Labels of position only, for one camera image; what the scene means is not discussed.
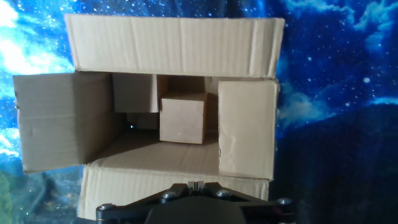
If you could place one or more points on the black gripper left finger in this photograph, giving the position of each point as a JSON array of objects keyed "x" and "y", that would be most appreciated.
[{"x": 136, "y": 208}]

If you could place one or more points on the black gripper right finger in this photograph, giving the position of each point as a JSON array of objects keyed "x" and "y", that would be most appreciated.
[{"x": 267, "y": 211}]

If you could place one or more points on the small brown cardboard box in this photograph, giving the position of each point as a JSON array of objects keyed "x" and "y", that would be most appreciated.
[
  {"x": 183, "y": 119},
  {"x": 135, "y": 93}
]

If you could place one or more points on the dark forest print cloth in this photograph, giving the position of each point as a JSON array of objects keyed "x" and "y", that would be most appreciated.
[{"x": 342, "y": 171}]

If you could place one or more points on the blue galaxy print cloth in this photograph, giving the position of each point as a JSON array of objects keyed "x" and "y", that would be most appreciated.
[{"x": 326, "y": 46}]

